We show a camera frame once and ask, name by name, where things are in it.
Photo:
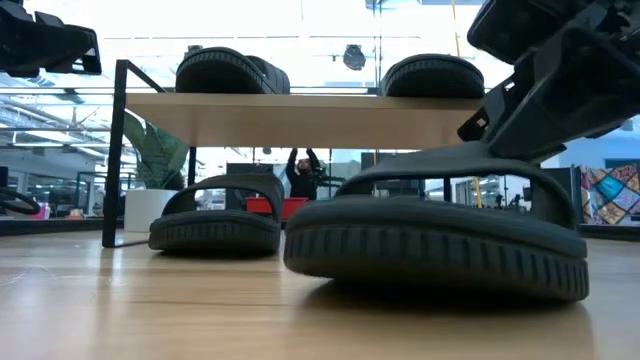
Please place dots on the black foam slide sandal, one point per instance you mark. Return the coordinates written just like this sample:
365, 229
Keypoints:
225, 72
432, 77
215, 235
435, 250

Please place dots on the red plastic bin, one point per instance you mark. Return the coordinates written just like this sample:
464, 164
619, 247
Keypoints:
295, 206

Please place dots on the colourful patchwork quilt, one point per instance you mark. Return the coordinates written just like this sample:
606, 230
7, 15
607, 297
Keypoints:
612, 195

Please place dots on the wooden shelf black metal frame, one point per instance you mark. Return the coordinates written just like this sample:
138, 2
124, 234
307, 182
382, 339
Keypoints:
300, 120

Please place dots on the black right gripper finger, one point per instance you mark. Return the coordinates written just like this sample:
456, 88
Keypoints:
482, 112
575, 95

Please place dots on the person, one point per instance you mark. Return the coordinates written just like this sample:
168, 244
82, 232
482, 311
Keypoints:
302, 180

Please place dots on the green potted plant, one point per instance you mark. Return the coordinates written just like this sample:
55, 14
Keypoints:
157, 150

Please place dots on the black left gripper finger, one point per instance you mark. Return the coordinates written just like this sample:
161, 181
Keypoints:
90, 55

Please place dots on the white plant pot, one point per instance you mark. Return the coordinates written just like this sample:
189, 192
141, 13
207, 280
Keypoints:
147, 210

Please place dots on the black ceiling spotlight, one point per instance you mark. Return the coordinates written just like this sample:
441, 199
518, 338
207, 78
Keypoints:
354, 57
192, 48

